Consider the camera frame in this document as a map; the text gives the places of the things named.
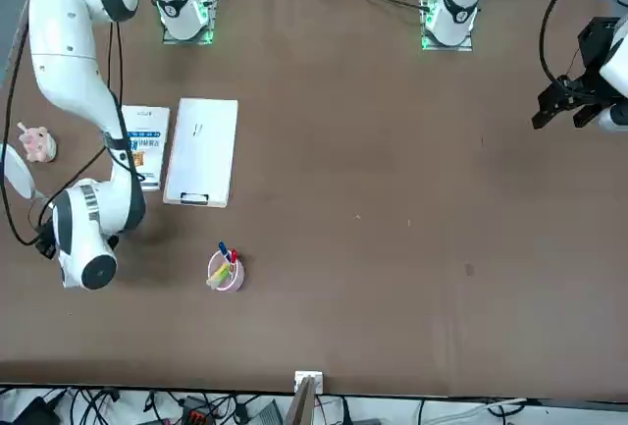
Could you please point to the blue marker pen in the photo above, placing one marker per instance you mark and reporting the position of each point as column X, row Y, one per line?
column 224, row 249

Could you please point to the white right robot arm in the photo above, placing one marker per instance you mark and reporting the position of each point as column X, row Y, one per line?
column 64, row 52

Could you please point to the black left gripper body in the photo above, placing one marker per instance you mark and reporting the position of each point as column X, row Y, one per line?
column 596, row 42

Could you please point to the pink translucent pen cup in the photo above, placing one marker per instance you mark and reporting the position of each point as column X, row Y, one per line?
column 235, row 278

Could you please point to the white blue paperback book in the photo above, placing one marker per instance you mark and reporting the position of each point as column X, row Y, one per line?
column 147, row 125

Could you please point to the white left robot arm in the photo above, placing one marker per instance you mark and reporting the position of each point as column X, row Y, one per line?
column 456, row 3

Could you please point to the pink plush pig toy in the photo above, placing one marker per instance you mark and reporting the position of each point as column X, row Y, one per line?
column 36, row 143

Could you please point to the red marker pen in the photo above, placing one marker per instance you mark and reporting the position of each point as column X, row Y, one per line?
column 233, row 255

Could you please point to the white mounting bracket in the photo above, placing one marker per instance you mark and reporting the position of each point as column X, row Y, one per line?
column 316, row 381

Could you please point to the clipboard with white paper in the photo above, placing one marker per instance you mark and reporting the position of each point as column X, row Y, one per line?
column 201, row 150

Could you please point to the red black power strip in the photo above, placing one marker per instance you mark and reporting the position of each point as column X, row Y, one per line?
column 196, row 412

